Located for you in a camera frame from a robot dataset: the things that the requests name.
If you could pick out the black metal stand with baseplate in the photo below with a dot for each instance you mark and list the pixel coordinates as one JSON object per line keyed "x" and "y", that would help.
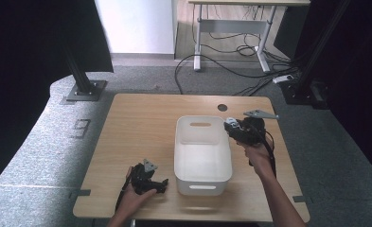
{"x": 82, "y": 85}

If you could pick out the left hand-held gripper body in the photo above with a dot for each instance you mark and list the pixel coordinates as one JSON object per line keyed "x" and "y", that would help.
{"x": 141, "y": 180}

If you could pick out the white plastic storage bin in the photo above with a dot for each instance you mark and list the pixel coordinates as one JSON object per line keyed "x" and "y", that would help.
{"x": 202, "y": 157}

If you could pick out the person's right hand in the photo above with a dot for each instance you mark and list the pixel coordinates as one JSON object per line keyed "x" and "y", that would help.
{"x": 259, "y": 157}

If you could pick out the person's left hand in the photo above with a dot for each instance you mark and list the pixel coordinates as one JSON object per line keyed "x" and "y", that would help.
{"x": 131, "y": 199}

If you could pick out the white power strip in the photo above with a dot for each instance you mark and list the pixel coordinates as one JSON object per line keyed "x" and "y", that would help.
{"x": 282, "y": 78}

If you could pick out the white-legged desk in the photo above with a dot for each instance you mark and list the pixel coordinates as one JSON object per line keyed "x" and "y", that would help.
{"x": 237, "y": 26}

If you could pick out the grey floor outlet plate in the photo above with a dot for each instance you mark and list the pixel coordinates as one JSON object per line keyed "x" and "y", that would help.
{"x": 82, "y": 127}

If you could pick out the black metal stand with dark base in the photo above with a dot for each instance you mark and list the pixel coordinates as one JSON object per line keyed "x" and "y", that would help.
{"x": 313, "y": 63}

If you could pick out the black curtain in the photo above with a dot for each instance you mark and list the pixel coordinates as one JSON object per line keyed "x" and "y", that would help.
{"x": 32, "y": 47}
{"x": 357, "y": 78}

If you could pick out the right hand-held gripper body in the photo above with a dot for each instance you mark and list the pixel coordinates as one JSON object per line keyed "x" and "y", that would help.
{"x": 251, "y": 130}

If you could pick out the white panel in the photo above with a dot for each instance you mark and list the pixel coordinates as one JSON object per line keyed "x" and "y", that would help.
{"x": 136, "y": 25}

